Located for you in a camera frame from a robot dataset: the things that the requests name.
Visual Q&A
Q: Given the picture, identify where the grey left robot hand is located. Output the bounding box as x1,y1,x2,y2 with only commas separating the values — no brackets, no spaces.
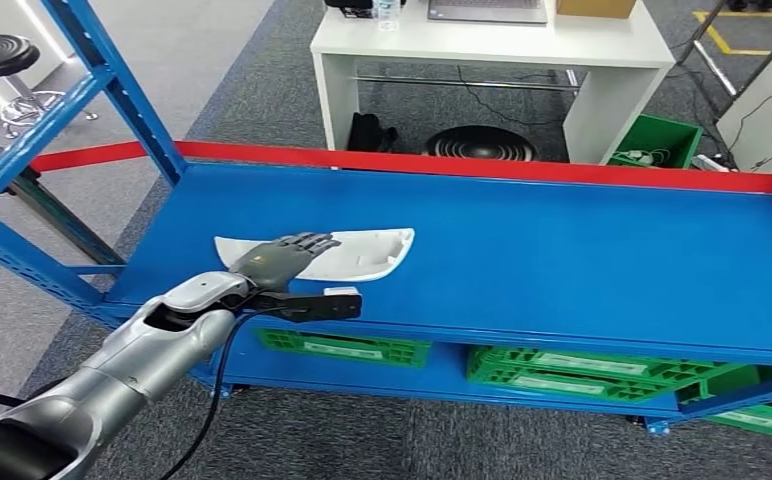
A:
228,231,342,293

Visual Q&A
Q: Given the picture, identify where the white curved plastic part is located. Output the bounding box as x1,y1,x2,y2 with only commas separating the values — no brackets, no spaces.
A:
213,227,416,284

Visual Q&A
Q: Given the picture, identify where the blue metal shelf rack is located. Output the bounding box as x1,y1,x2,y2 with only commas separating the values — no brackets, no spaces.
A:
0,0,772,439

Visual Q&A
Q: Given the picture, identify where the green plastic crate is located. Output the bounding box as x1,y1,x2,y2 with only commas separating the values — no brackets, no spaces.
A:
465,367,675,405
468,345,745,387
255,329,432,369

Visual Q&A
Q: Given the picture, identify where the black bag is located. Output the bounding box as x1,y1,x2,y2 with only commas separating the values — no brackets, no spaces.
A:
347,112,399,154

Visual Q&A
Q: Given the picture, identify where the black stanchion chrome base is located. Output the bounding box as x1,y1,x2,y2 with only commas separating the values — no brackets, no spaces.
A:
0,144,127,268

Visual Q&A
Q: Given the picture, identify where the red barrier belt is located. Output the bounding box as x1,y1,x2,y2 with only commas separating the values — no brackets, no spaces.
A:
30,139,772,195

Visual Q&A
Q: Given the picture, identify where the black device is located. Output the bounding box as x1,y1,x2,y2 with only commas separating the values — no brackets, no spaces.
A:
324,0,375,20

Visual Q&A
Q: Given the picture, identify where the clear water bottle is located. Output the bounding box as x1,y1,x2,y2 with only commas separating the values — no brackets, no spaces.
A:
372,0,402,32

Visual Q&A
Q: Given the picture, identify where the white desk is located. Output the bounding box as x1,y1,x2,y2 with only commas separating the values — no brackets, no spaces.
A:
309,0,677,166

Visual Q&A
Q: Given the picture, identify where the grey laptop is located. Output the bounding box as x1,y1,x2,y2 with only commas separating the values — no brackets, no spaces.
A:
427,0,550,26

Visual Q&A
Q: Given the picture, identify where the white power strip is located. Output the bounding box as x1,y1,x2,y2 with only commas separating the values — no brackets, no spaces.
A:
690,153,732,174

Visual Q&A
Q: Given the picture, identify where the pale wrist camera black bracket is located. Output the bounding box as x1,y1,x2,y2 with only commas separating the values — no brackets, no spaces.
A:
240,286,364,325

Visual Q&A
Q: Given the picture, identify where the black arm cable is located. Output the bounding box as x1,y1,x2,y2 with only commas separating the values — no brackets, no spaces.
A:
159,303,283,480

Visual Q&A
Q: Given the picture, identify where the black desk cable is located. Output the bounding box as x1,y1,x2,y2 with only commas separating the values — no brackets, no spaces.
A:
457,66,563,128

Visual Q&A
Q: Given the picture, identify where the steel tube frame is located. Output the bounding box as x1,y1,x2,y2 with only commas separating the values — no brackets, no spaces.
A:
677,0,772,101

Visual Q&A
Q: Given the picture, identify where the black partition cable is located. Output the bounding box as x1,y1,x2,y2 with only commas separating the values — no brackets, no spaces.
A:
730,56,772,174

